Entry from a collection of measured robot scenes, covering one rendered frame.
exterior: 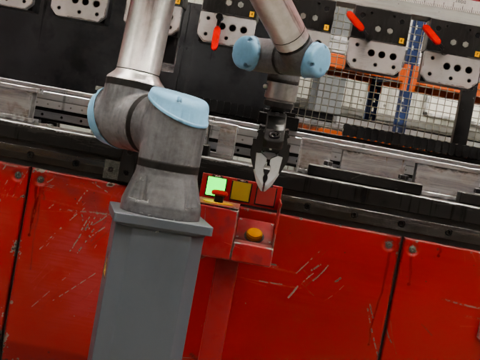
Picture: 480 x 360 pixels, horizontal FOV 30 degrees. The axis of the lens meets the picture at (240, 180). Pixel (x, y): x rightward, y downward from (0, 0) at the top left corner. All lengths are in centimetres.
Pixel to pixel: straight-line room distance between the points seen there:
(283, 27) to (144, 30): 29
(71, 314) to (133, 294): 78
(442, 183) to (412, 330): 40
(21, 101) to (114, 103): 81
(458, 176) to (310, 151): 40
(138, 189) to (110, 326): 25
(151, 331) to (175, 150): 33
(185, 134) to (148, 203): 14
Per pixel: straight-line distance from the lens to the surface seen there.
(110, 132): 174
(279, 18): 183
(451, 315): 236
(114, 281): 163
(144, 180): 164
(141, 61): 174
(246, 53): 196
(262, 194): 219
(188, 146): 163
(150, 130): 164
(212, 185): 220
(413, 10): 243
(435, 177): 244
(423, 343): 236
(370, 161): 241
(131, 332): 164
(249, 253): 205
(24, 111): 251
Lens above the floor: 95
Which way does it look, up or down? 3 degrees down
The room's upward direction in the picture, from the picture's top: 10 degrees clockwise
